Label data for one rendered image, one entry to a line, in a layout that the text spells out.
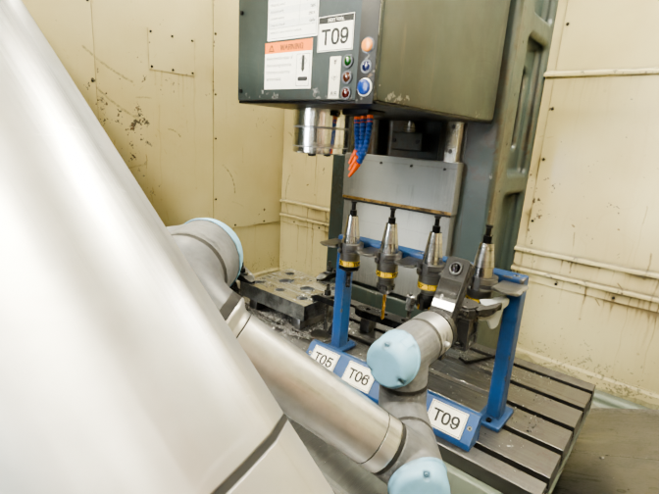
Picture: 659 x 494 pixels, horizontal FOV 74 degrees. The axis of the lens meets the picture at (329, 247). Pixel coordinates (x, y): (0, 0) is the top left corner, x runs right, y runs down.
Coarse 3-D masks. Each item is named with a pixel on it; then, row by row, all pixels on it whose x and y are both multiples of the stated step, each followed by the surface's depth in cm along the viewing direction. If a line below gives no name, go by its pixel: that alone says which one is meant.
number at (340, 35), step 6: (342, 24) 91; (348, 24) 90; (330, 30) 93; (336, 30) 92; (342, 30) 91; (348, 30) 90; (330, 36) 93; (336, 36) 92; (342, 36) 92; (348, 36) 91; (330, 42) 94; (336, 42) 93; (342, 42) 92; (348, 42) 91
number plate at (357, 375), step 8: (352, 368) 104; (360, 368) 103; (344, 376) 104; (352, 376) 103; (360, 376) 102; (368, 376) 101; (352, 384) 102; (360, 384) 101; (368, 384) 100; (368, 392) 99
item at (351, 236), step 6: (348, 216) 106; (348, 222) 106; (354, 222) 105; (348, 228) 106; (354, 228) 105; (348, 234) 106; (354, 234) 106; (342, 240) 107; (348, 240) 106; (354, 240) 106
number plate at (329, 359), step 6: (318, 348) 111; (324, 348) 111; (312, 354) 111; (318, 354) 110; (324, 354) 110; (330, 354) 109; (336, 354) 108; (318, 360) 110; (324, 360) 109; (330, 360) 108; (336, 360) 107; (330, 366) 107
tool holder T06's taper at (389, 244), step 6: (384, 228) 100; (390, 228) 98; (396, 228) 99; (384, 234) 99; (390, 234) 99; (396, 234) 99; (384, 240) 99; (390, 240) 99; (396, 240) 99; (384, 246) 99; (390, 246) 99; (396, 246) 99; (384, 252) 99; (390, 252) 99; (396, 252) 100
